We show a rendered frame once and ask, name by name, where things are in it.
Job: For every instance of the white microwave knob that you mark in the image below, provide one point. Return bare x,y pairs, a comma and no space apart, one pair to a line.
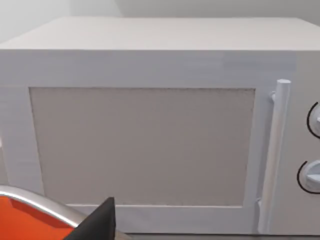
310,176
315,120

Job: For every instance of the pale microwave oven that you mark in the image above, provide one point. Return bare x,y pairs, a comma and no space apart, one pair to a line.
150,35

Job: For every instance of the microwave oven door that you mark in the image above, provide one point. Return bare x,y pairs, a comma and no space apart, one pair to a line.
142,147

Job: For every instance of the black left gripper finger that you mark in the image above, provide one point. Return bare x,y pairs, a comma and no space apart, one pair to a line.
100,222

